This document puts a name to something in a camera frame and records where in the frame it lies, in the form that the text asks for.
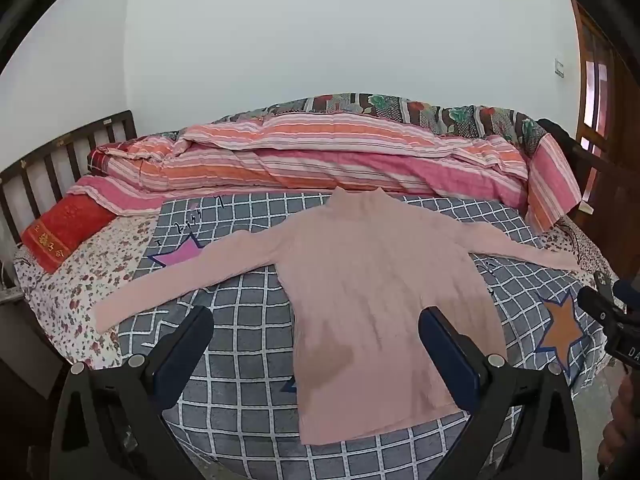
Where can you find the floral bed sheet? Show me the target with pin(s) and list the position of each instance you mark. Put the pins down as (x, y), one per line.
(75, 285)

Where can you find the pink knit sweater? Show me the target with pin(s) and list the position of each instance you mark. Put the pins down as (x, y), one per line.
(375, 285)

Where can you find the pink orange striped quilt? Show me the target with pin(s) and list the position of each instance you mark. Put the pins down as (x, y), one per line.
(300, 160)

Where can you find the red embroidered pillow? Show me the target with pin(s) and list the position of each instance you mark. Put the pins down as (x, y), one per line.
(60, 235)

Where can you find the dark wooden headboard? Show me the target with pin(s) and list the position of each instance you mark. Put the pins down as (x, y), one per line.
(65, 136)

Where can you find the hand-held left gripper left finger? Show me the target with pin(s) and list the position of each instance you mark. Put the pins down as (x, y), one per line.
(166, 384)

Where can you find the white wall switch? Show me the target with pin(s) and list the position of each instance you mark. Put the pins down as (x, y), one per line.
(559, 68)

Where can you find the floral patchwork quilt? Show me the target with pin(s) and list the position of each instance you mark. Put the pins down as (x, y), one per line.
(450, 115)

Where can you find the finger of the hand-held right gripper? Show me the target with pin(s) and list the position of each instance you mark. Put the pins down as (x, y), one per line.
(625, 291)
(592, 305)

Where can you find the grey checked star blanket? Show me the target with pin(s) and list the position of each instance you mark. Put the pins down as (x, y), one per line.
(240, 410)

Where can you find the person's right hand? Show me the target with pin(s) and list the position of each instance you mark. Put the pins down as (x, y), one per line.
(622, 420)

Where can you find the dark wooden footboard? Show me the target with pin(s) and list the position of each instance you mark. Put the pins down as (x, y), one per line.
(615, 200)

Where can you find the brown wooden door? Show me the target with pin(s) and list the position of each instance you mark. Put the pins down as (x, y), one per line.
(625, 110)

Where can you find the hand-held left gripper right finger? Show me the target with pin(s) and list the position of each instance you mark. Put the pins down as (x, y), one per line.
(450, 360)

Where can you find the grey bedside cabinet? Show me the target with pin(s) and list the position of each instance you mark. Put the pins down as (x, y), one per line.
(20, 340)

